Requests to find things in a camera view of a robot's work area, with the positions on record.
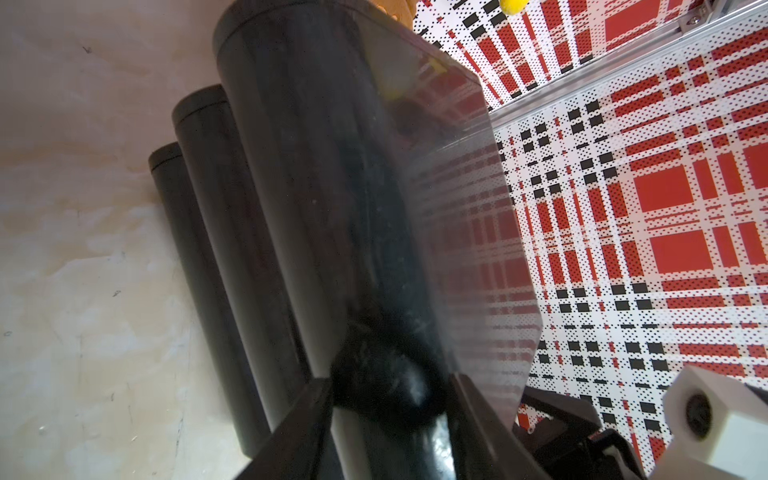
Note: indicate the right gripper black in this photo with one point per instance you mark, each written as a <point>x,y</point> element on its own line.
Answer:
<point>570,443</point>

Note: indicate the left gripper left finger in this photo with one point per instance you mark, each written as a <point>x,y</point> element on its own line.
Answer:
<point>295,449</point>

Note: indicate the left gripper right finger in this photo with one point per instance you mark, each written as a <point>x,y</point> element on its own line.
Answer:
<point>482,447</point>

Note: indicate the black drawer cabinet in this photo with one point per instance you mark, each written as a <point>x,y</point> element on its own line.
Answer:
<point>339,205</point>

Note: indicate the yellow frog plush toy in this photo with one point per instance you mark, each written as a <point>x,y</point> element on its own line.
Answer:
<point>513,7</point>

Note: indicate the brown teddy bear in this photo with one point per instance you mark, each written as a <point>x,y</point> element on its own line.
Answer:
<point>403,11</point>

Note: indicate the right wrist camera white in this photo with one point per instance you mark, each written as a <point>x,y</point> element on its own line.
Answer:
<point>718,426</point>

